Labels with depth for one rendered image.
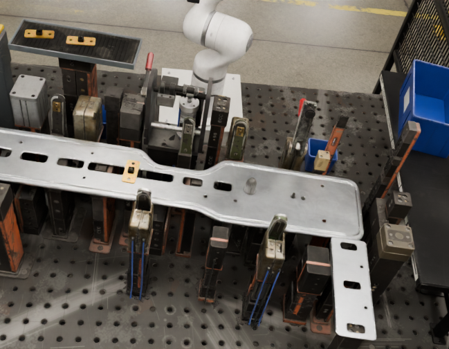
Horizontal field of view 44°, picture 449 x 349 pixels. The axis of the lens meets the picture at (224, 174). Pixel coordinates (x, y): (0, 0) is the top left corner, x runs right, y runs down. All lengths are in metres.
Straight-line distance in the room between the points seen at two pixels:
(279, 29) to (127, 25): 1.08
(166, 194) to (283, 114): 0.91
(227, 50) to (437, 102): 0.76
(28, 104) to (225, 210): 0.63
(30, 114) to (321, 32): 2.86
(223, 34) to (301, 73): 1.98
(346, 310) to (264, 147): 0.91
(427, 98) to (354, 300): 0.88
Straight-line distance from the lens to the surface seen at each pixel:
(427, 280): 1.53
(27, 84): 1.69
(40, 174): 1.59
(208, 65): 1.90
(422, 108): 2.02
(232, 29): 1.81
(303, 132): 1.61
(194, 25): 1.83
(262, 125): 2.23
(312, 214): 1.57
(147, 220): 1.42
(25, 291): 1.73
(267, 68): 3.71
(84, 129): 1.67
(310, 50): 3.99
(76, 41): 1.76
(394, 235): 1.54
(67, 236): 1.81
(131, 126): 1.67
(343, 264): 1.50
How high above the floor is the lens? 2.18
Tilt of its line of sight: 48 degrees down
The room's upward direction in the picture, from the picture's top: 12 degrees clockwise
